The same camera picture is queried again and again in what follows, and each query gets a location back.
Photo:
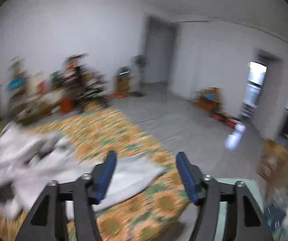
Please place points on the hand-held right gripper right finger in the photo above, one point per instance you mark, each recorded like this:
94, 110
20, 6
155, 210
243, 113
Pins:
186, 178

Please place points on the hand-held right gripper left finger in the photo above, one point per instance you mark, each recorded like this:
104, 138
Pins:
106, 175

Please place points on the grey checkered knitted blanket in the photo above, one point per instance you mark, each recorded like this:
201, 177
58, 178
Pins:
33, 155

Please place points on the sunflower print bedspread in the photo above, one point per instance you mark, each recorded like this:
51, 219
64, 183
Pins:
113, 130

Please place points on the mint green sheet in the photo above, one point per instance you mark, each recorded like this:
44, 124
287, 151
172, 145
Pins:
224, 218

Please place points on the red boxes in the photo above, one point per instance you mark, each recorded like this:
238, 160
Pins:
224, 119

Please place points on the orange bin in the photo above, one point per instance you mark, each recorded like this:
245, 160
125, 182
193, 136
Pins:
65, 106

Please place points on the cardboard box with blue items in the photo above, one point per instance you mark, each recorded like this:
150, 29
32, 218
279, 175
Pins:
209, 99

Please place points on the large cardboard box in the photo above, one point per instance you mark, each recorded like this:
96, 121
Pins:
276, 160

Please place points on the cardboard box with metal fan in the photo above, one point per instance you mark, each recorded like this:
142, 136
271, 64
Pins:
123, 80

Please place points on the clear plastic bag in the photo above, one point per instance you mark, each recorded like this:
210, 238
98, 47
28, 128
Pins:
279, 210

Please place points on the bright window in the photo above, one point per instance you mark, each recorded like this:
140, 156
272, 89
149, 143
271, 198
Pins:
258, 72

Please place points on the blue plastic basin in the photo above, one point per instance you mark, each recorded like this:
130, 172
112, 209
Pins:
16, 83

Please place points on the grey door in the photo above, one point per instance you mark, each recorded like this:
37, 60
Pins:
159, 50

